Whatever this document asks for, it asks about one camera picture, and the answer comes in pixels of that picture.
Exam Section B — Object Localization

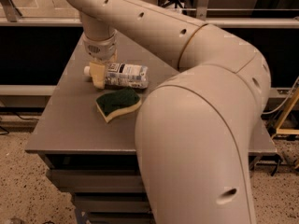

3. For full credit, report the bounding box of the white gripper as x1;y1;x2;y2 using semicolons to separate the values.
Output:
82;34;117;89

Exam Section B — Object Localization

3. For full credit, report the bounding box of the clear plastic water bottle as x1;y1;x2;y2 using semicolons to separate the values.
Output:
84;63;149;89

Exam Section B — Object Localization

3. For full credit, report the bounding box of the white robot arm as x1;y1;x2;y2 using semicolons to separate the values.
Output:
66;0;271;224

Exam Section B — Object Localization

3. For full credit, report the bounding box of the green and yellow sponge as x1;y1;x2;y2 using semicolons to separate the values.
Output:
95;88;142;123

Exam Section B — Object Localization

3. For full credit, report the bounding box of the grey drawer cabinet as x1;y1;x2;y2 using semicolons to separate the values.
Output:
26;37;264;224

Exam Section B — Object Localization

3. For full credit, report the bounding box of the grey metal railing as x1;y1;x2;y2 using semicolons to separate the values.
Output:
0;0;299;29

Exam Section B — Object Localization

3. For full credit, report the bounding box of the yellow wooden frame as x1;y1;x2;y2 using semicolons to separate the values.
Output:
271;88;299;138

